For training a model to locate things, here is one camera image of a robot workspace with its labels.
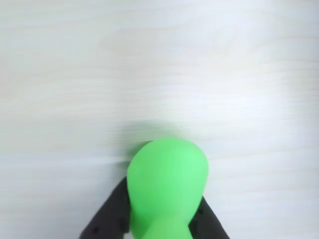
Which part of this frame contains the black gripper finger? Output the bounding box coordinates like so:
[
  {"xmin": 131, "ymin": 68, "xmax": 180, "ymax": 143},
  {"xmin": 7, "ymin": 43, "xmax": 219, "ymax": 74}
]
[
  {"xmin": 79, "ymin": 177, "xmax": 132, "ymax": 239},
  {"xmin": 188, "ymin": 195, "xmax": 231, "ymax": 239}
]

